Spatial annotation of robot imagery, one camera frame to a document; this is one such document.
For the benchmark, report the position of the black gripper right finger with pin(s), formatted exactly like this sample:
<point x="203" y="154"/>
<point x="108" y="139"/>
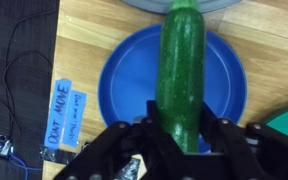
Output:
<point x="250" y="150"/>

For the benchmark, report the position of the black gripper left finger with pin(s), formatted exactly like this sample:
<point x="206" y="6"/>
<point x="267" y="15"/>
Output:
<point x="124" y="150"/>

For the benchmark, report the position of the long zucchini with stem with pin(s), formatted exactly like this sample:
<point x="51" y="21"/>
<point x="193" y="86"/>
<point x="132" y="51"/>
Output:
<point x="180" y="76"/>

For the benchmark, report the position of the blue plate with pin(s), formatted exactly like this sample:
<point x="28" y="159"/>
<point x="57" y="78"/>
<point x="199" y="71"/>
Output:
<point x="130" y="76"/>

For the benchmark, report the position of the small blue tape label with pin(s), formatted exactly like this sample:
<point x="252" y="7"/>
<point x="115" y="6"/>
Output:
<point x="74" y="120"/>

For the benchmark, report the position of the black tape strip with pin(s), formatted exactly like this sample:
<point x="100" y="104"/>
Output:
<point x="59" y="155"/>

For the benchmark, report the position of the large blue tape label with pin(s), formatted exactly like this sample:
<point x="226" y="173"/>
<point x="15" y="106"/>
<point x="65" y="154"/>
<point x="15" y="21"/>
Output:
<point x="58" y="113"/>

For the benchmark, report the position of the small connector box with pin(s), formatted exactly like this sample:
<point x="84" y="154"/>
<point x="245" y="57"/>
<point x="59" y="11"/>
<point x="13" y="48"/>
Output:
<point x="2" y="145"/>

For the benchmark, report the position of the round grey tray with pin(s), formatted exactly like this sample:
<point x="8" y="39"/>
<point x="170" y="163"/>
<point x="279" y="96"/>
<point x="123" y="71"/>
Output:
<point x="150" y="5"/>

